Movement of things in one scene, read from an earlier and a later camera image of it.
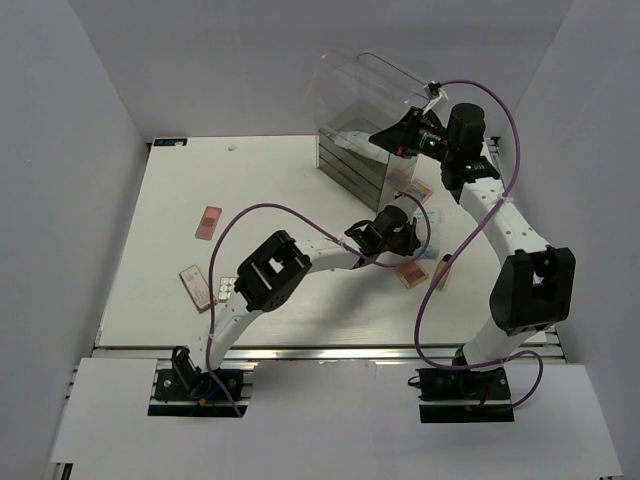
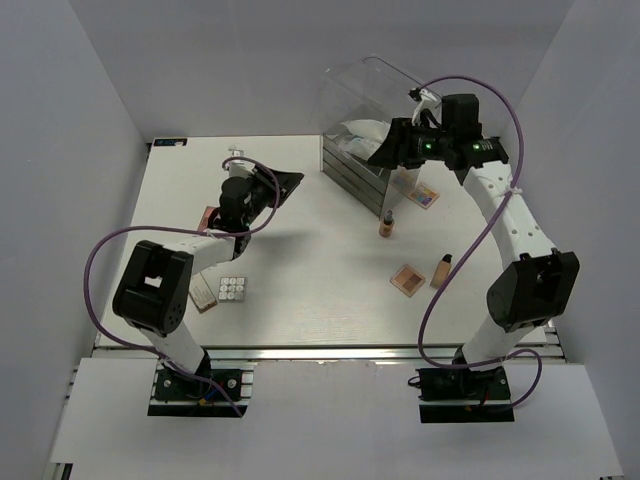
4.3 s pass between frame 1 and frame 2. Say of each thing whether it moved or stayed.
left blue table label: stayed
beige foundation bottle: stayed
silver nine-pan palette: stayed
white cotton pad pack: moved
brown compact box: stayed
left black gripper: moved
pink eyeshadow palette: moved
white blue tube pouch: moved
